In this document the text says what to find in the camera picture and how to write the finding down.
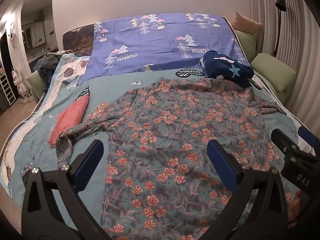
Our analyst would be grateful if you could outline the navy star fleece garment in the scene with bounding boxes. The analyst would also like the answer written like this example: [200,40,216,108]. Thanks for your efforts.
[198,50,255,88]

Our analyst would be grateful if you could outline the pleated curtain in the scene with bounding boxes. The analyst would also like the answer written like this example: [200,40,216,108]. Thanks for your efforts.
[250,0,320,135]

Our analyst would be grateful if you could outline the green cushion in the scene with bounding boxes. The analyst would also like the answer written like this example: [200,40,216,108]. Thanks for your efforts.
[250,52,297,93]
[26,70,47,98]
[235,30,258,58]

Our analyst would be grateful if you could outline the pile of dark clothes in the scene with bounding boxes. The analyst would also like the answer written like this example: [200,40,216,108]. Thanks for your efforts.
[35,51,67,92]

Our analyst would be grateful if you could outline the black floor lamp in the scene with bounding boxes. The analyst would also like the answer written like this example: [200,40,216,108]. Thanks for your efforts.
[274,0,287,58]

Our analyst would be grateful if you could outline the floral print shirt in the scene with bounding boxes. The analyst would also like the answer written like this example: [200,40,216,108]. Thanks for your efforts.
[55,78,298,240]

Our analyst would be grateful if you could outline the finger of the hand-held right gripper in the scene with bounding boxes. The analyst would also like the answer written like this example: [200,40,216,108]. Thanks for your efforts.
[271,129,320,161]

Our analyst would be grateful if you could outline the white figurine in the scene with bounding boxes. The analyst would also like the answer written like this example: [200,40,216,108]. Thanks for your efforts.
[11,67,27,101]

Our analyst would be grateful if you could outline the white kitchen cabinet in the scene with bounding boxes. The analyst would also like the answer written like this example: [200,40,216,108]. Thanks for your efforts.
[24,21,54,49]

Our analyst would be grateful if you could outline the white rack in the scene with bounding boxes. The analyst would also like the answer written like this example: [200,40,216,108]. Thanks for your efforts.
[0,71,15,105]

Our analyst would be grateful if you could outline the dark brown printed mattress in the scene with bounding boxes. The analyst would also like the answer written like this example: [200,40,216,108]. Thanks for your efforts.
[62,22,97,57]

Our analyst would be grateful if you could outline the purple tree print sheet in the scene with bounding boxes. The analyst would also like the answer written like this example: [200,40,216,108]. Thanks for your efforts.
[76,12,250,85]

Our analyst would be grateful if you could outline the person's right hand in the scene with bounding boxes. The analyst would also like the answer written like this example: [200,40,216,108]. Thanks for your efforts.
[287,189,304,228]

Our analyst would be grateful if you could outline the peach pillow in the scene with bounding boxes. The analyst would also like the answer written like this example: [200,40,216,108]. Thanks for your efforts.
[231,12,263,35]

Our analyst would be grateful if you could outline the pink folded cloth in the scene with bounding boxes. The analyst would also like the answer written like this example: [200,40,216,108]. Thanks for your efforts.
[47,95,90,147]

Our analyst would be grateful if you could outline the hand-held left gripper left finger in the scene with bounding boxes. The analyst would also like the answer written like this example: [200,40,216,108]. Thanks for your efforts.
[21,139,110,240]

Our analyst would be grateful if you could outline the white patchwork quilt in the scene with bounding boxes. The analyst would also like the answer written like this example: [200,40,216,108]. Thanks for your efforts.
[0,53,91,195]

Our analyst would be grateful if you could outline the teal printed blanket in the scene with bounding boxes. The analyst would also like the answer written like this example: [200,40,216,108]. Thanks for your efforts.
[0,67,309,240]

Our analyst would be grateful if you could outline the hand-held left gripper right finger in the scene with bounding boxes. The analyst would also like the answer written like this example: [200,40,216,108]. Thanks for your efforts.
[207,139,288,240]

